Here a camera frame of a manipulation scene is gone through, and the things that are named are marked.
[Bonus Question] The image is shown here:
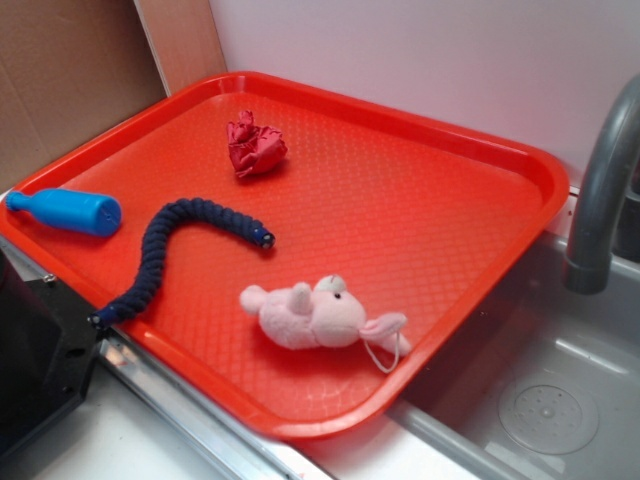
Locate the red paper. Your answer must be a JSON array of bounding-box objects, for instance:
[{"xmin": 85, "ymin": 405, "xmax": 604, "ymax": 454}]
[{"xmin": 226, "ymin": 110, "xmax": 288, "ymax": 178}]

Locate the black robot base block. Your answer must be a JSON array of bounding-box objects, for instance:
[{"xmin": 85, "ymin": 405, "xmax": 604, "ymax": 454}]
[{"xmin": 1, "ymin": 255, "xmax": 98, "ymax": 461}]

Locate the red plastic tray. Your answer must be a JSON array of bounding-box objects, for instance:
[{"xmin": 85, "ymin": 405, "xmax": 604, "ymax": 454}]
[{"xmin": 1, "ymin": 73, "xmax": 569, "ymax": 440}]

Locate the pink plush toy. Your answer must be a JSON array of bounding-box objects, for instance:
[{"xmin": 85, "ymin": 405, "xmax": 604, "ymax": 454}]
[{"xmin": 239, "ymin": 275, "xmax": 412, "ymax": 373}]

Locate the blue plastic bottle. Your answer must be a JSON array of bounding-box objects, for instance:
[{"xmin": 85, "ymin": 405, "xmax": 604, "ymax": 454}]
[{"xmin": 5, "ymin": 188, "xmax": 122, "ymax": 237}]

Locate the grey plastic sink basin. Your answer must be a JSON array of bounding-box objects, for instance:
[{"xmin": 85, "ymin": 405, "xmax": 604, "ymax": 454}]
[{"xmin": 389, "ymin": 235, "xmax": 639, "ymax": 479}]

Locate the grey sink faucet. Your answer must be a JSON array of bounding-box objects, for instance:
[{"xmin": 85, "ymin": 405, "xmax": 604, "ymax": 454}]
[{"xmin": 562, "ymin": 76, "xmax": 639, "ymax": 295}]

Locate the brown cardboard panel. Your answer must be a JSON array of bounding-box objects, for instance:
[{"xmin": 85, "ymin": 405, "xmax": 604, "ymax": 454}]
[{"xmin": 1, "ymin": 1, "xmax": 227, "ymax": 190}]

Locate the dark blue braided rope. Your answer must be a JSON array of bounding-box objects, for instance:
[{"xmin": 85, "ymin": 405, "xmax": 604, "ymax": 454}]
[{"xmin": 87, "ymin": 197, "xmax": 277, "ymax": 330}]

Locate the silver metal rail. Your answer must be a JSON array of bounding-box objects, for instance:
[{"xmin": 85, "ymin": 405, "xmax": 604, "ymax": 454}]
[{"xmin": 0, "ymin": 234, "xmax": 306, "ymax": 480}]

